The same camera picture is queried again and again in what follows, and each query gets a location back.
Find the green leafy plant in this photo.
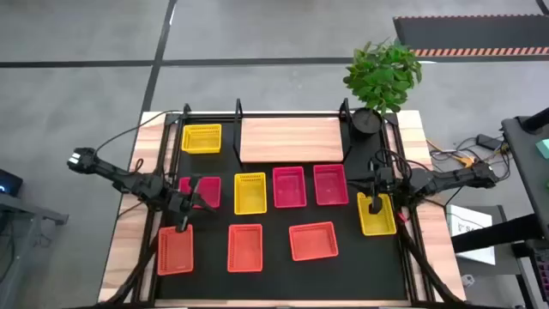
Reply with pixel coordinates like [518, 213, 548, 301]
[342, 38, 424, 116]

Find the black plant pot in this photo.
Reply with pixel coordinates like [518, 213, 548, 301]
[351, 106, 383, 138]

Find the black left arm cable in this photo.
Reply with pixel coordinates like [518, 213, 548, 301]
[94, 109, 185, 158]

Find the red plastic basket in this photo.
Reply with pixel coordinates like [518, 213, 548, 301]
[312, 163, 350, 207]
[272, 166, 308, 209]
[178, 175, 223, 210]

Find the black table mat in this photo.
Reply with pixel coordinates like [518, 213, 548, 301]
[156, 115, 408, 301]

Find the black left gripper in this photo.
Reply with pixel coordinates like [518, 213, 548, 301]
[178, 173, 215, 233]

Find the teal object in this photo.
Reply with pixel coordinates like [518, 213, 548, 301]
[534, 137, 549, 160]

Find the yellow plastic basket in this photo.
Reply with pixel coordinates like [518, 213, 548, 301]
[233, 172, 268, 216]
[180, 123, 223, 155]
[356, 191, 398, 238]

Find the grey cart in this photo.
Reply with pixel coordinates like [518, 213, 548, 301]
[0, 192, 69, 309]

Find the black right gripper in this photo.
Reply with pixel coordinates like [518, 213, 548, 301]
[347, 150, 385, 215]

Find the black aluminium rig frame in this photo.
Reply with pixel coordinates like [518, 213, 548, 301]
[96, 102, 468, 309]

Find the orange floor cable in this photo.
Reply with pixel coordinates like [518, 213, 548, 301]
[426, 139, 477, 168]

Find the black hazard-striped floor ramp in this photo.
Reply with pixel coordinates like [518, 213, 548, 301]
[393, 14, 549, 58]

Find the black power adapter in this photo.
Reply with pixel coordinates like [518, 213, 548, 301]
[475, 133, 498, 150]

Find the black desk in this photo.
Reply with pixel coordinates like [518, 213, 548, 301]
[449, 106, 549, 309]

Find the orange plastic basket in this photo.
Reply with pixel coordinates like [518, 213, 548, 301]
[288, 221, 340, 263]
[156, 223, 195, 276]
[226, 223, 264, 274]

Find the white cardboard box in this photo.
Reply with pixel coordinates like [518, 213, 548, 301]
[445, 204, 497, 266]

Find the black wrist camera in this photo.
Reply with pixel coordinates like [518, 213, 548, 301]
[171, 192, 192, 215]
[377, 166, 395, 186]

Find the black device with blue light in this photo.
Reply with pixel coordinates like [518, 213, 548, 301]
[0, 168, 25, 198]

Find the wooden shelf with black frame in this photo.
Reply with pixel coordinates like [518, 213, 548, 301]
[232, 97, 358, 167]

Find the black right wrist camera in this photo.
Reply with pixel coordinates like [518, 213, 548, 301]
[377, 166, 395, 186]

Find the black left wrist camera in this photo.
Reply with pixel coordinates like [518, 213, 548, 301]
[171, 192, 192, 215]

